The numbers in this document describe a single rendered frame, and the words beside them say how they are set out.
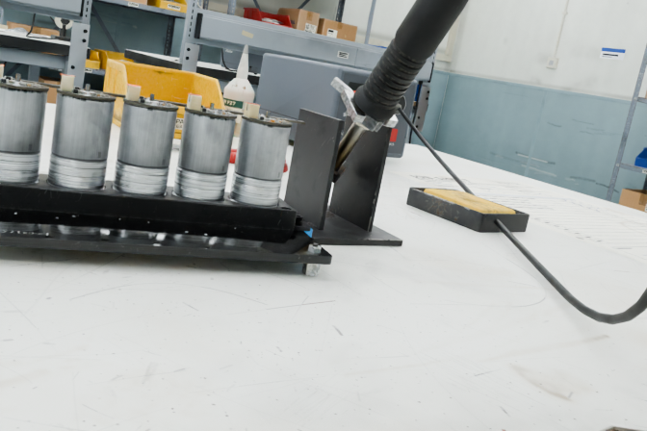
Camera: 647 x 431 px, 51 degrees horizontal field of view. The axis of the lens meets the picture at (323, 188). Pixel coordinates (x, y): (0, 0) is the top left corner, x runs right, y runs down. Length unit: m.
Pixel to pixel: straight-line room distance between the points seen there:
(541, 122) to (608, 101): 0.60
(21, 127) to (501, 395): 0.21
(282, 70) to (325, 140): 0.40
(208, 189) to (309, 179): 0.08
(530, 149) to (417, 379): 5.64
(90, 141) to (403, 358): 0.16
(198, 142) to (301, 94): 0.43
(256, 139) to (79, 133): 0.08
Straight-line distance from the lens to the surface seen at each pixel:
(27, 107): 0.31
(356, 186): 0.40
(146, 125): 0.31
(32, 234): 0.28
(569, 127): 5.65
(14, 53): 2.70
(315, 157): 0.38
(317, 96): 0.71
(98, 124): 0.31
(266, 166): 0.32
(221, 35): 2.86
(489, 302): 0.33
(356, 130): 0.38
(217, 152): 0.32
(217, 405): 0.19
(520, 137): 5.93
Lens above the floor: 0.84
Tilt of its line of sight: 10 degrees down
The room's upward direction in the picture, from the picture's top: 10 degrees clockwise
